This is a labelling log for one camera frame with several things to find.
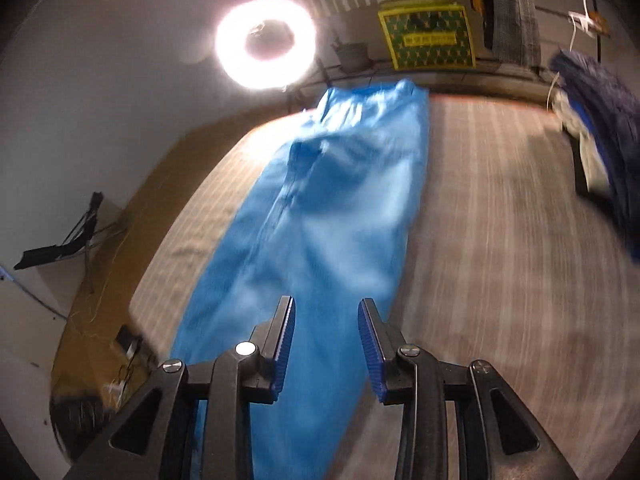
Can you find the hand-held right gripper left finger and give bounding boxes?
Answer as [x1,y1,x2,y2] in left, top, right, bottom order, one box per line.
[62,296,297,480]

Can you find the yellow and green box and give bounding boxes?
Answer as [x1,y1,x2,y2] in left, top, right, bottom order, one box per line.
[377,0,477,71]

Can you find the light blue jacket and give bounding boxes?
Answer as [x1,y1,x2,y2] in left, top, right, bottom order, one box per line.
[170,78,432,480]

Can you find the hanging grey plaid coat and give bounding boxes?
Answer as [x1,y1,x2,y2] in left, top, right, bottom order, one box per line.
[492,0,543,63]

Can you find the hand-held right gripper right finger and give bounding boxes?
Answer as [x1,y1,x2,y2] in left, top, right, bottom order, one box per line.
[357,298,581,480]

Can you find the navy puffer jacket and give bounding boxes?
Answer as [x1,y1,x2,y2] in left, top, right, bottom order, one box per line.
[549,50,640,258]

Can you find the ring light on stand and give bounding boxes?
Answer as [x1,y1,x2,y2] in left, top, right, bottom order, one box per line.
[215,0,318,93]

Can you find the black folding chair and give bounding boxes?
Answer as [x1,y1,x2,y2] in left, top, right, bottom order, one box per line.
[14,191,126,271]

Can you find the dark round object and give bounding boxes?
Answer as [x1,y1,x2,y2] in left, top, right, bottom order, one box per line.
[50,395,121,461]

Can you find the grey pot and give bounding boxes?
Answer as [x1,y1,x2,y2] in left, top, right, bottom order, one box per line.
[334,40,373,73]

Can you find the bed with striped sheet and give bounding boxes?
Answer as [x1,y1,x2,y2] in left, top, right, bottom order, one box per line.
[127,92,640,480]

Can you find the white folded clothes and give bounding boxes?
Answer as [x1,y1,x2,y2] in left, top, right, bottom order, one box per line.
[552,87,611,191]

